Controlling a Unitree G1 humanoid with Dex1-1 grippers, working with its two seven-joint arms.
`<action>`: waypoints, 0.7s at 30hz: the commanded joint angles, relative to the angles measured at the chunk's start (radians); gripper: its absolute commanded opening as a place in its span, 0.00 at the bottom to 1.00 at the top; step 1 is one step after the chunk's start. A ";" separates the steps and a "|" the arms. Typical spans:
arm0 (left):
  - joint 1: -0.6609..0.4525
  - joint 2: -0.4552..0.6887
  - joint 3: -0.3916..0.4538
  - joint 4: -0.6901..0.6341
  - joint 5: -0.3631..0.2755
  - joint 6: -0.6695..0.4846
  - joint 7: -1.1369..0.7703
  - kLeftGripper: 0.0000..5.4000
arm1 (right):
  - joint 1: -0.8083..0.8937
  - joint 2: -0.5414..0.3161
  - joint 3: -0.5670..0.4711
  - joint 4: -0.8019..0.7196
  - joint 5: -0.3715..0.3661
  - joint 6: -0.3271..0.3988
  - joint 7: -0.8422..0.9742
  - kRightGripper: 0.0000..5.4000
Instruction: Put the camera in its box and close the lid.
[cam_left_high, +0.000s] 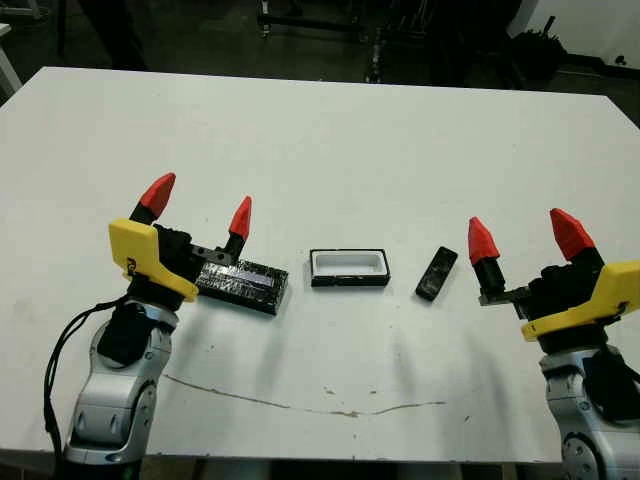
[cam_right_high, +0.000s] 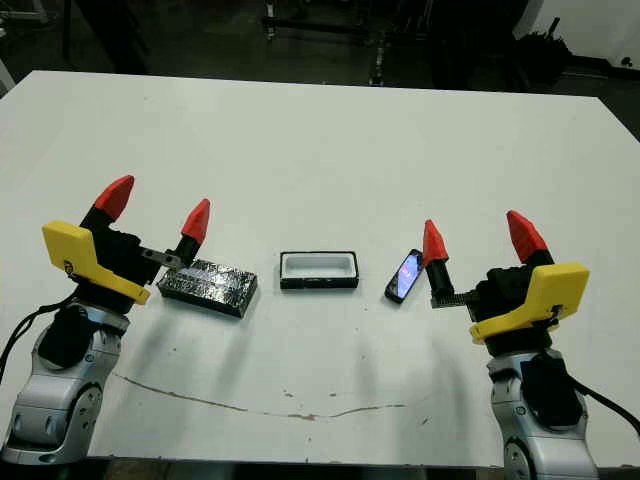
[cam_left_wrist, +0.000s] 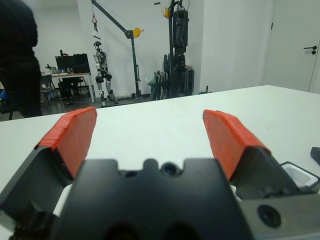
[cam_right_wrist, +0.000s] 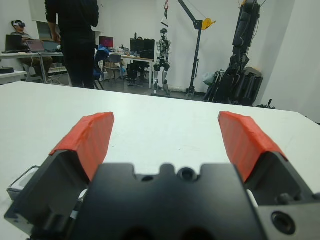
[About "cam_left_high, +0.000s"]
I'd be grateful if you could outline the glossy black box lid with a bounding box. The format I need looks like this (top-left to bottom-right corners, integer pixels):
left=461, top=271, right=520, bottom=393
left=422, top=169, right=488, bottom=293
left=194, top=259, right=290, bottom=317

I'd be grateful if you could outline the metal post with chain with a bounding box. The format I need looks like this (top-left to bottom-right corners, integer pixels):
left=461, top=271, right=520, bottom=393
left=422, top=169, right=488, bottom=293
left=366, top=27, right=390, bottom=85

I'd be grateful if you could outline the black box base white lining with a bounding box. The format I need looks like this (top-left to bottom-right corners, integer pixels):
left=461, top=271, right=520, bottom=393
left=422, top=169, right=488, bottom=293
left=309, top=247, right=390, bottom=289

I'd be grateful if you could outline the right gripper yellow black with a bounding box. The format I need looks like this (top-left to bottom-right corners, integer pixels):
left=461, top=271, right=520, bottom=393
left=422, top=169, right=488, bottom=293
left=467, top=207, right=640, bottom=351

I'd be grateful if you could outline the white furniture piece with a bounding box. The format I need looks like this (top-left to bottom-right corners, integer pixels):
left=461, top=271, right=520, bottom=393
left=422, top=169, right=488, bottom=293
left=0, top=22, right=24, bottom=106

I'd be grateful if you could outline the slim black camera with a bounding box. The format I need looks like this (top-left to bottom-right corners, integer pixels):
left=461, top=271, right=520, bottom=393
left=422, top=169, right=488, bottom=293
left=415, top=246, right=459, bottom=303

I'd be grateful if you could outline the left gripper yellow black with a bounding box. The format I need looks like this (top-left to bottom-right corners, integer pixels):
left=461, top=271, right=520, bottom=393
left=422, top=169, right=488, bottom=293
left=108, top=172, right=254, bottom=311

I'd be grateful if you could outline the black metal cart frame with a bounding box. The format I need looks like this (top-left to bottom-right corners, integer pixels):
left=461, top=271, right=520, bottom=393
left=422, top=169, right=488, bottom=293
left=257, top=0, right=431, bottom=46

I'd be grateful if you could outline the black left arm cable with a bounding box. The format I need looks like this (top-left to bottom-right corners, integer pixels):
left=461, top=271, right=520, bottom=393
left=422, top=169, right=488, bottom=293
left=43, top=294, right=132, bottom=454

